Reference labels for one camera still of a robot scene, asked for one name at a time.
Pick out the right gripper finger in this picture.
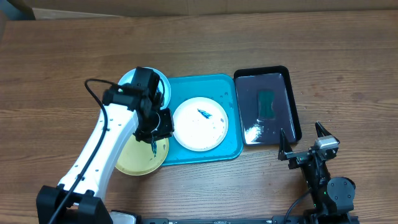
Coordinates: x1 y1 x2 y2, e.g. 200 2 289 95
315 121 340 142
278 128 293 161

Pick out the white plate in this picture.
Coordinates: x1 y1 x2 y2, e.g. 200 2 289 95
173 97 229 152

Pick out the green scrubbing sponge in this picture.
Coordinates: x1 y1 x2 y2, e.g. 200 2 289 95
257 90 275 120

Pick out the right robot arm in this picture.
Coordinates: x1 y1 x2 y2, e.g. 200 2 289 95
278 122 359 223

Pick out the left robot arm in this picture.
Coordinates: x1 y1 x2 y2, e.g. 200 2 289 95
36 86 173 223

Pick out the black water tray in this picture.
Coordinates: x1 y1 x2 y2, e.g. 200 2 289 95
234 65 302 146

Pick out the light blue plate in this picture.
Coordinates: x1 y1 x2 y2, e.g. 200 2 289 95
118 67 171 110

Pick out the yellow plate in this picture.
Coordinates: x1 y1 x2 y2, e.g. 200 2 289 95
116 136 169 176

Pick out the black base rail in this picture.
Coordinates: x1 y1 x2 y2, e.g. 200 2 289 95
111 214 360 224

